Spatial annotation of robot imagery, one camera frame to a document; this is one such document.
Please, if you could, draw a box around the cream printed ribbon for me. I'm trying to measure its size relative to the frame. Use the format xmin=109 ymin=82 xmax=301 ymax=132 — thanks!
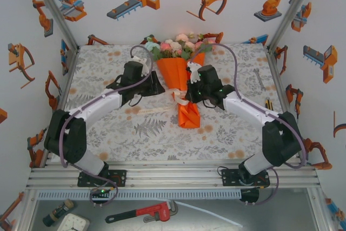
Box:
xmin=136 ymin=89 xmax=190 ymax=115

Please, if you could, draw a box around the orange wrapping paper sheet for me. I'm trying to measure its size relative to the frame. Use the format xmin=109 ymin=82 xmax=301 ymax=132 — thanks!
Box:
xmin=156 ymin=52 xmax=206 ymax=129

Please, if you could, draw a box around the fake flower bouquet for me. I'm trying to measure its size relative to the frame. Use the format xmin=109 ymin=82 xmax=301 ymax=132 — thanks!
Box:
xmin=144 ymin=32 xmax=217 ymax=61

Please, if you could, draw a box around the silver open-end wrench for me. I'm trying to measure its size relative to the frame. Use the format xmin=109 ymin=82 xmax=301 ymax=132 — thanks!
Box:
xmin=253 ymin=68 xmax=267 ymax=91

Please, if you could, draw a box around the floral print table mat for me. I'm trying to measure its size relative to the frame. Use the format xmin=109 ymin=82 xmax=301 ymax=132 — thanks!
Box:
xmin=51 ymin=43 xmax=302 ymax=163

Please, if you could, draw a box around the wide aluminium extrusion beam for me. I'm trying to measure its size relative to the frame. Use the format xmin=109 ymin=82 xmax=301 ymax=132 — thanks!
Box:
xmin=25 ymin=160 xmax=324 ymax=190

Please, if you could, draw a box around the black controller box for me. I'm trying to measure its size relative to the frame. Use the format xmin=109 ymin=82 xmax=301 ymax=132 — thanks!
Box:
xmin=90 ymin=187 xmax=112 ymax=202
xmin=239 ymin=188 xmax=260 ymax=204

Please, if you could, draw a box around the white plastic strip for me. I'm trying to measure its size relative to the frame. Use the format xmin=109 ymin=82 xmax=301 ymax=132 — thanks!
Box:
xmin=172 ymin=200 xmax=243 ymax=228

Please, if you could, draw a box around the red pipe wrench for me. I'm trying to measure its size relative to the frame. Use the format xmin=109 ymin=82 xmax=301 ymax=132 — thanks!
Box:
xmin=104 ymin=200 xmax=179 ymax=224

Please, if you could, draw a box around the black cylinder with tan cap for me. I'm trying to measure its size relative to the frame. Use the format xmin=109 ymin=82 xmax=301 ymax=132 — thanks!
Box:
xmin=42 ymin=198 xmax=74 ymax=227

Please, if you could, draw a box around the white alarm clock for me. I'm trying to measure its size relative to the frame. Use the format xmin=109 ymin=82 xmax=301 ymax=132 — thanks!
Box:
xmin=56 ymin=213 xmax=90 ymax=231

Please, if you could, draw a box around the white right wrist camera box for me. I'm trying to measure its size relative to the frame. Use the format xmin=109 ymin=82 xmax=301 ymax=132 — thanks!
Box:
xmin=185 ymin=62 xmax=202 ymax=83

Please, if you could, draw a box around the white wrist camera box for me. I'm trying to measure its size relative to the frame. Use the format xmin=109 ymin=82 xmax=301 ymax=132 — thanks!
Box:
xmin=185 ymin=62 xmax=202 ymax=83
xmin=131 ymin=55 xmax=152 ymax=77

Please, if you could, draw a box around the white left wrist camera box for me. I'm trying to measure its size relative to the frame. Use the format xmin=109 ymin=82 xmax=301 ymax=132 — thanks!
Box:
xmin=131 ymin=55 xmax=152 ymax=77

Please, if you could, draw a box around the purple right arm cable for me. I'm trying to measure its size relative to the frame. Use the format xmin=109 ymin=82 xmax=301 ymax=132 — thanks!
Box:
xmin=189 ymin=43 xmax=309 ymax=206

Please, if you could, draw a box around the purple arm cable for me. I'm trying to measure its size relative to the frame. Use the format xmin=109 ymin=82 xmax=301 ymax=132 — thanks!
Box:
xmin=58 ymin=44 xmax=152 ymax=207
xmin=189 ymin=43 xmax=309 ymax=206

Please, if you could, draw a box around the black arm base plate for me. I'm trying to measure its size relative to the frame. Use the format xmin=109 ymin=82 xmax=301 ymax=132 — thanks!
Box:
xmin=77 ymin=169 xmax=128 ymax=188
xmin=221 ymin=168 xmax=271 ymax=188

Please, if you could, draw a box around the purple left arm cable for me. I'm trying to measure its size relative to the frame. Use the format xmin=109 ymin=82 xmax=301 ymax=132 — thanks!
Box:
xmin=58 ymin=44 xmax=152 ymax=207

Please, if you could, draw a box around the white slotted cable duct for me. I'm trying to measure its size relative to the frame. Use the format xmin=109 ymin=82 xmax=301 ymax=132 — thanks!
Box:
xmin=36 ymin=189 xmax=242 ymax=201

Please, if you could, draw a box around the aluminium frame post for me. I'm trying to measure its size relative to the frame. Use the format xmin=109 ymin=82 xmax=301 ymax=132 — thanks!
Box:
xmin=266 ymin=0 xmax=322 ymax=50
xmin=26 ymin=0 xmax=81 ymax=50

